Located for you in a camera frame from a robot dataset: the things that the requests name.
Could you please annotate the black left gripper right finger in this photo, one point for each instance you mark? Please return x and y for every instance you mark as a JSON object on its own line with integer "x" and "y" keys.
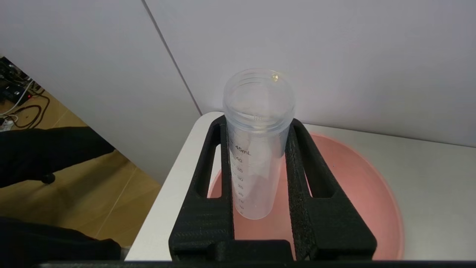
{"x": 327, "y": 227}

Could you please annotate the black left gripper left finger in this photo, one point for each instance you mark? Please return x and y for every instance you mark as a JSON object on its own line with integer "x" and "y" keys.
{"x": 200, "y": 223}

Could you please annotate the yellow pigment test tube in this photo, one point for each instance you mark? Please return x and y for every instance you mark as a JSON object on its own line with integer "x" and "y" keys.
{"x": 258, "y": 149}

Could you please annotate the pink bowl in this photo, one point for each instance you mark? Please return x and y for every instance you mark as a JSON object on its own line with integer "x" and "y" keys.
{"x": 353, "y": 197}

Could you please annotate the black bulky object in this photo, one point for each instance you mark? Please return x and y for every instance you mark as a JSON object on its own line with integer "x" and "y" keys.
{"x": 44, "y": 245}

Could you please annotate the black chair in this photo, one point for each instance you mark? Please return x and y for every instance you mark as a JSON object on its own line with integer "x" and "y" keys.
{"x": 37, "y": 156}

